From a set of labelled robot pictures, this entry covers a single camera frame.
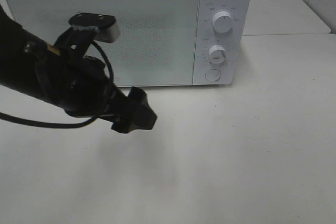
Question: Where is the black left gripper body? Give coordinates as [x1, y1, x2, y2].
[65, 57, 157, 133]

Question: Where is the white microwave door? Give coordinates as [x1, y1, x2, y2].
[7, 0, 198, 87]

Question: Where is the round door release button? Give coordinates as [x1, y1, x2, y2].
[205, 69, 221, 82]

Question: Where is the white timer knob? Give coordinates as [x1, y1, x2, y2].
[208, 45, 227, 65]

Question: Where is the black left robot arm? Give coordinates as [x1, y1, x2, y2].
[1, 11, 157, 134]

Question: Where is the white microwave oven body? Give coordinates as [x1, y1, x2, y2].
[2, 0, 254, 90]

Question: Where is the upper white power knob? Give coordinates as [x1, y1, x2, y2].
[212, 10, 233, 34]

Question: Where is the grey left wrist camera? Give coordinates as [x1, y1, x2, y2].
[54, 13, 121, 58]

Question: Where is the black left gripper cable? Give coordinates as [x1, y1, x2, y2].
[0, 40, 115, 128]

